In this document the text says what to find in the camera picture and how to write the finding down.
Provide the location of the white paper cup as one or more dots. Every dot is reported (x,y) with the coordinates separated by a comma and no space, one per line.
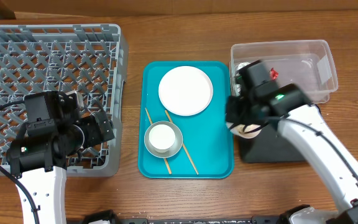
(162,137)

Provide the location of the teal plastic tray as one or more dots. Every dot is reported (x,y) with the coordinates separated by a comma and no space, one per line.
(209,142)

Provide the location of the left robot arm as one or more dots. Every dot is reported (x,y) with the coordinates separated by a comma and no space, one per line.
(38,156)

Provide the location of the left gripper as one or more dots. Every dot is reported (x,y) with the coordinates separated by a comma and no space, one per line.
(96,136)

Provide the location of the large white plate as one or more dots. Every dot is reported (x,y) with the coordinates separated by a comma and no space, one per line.
(185,90)

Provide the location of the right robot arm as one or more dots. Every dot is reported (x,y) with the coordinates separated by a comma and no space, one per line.
(297,120)

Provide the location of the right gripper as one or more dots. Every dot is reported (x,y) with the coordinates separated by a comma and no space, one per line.
(234,112)

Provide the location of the grey dish rack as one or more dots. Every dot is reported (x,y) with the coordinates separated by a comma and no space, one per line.
(88,58)

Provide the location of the wooden chopstick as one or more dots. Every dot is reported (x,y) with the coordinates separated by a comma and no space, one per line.
(183,145)
(165,160)

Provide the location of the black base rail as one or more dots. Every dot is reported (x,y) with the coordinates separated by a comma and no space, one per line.
(108,216)

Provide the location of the black waste tray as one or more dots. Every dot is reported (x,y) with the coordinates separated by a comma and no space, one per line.
(268,147)

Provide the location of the white tissue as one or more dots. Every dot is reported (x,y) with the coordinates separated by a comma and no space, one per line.
(238,76)

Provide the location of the clear plastic bin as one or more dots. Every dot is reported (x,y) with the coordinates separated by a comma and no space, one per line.
(306,63)

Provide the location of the small pink bowl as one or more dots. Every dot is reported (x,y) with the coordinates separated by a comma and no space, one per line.
(243,131)

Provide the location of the red snack wrapper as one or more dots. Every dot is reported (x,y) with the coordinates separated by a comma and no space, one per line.
(273,73)

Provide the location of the grey bowl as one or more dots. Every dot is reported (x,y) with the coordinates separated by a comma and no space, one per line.
(173,150)

